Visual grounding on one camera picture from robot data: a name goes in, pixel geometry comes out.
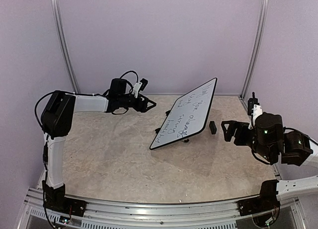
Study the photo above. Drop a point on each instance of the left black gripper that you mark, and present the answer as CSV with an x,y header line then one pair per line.
x,y
143,109

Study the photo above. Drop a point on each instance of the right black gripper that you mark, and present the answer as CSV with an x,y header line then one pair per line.
x,y
242,127

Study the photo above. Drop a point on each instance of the small whiteboard with wire stand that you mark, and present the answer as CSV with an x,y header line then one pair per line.
x,y
187,117

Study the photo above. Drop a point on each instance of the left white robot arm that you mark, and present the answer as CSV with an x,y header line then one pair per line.
x,y
56,122

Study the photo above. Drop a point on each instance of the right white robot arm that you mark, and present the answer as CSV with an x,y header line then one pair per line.
x,y
270,142

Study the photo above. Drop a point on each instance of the black whiteboard eraser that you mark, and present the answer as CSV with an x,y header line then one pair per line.
x,y
212,127

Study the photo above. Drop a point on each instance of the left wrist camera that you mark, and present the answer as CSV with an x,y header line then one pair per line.
x,y
139,86

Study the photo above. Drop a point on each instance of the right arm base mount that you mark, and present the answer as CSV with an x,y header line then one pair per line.
x,y
257,205

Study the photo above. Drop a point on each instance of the front aluminium rail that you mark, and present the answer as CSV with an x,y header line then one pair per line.
x,y
102,214

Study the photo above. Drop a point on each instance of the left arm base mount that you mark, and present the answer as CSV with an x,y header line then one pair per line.
x,y
65,205

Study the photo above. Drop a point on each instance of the right aluminium corner post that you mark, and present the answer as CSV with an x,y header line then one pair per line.
x,y
256,46

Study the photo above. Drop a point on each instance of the aluminium corner post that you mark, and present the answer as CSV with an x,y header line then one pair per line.
x,y
63,45
256,46

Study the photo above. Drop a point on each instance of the left aluminium corner post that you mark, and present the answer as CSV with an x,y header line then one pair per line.
x,y
63,45

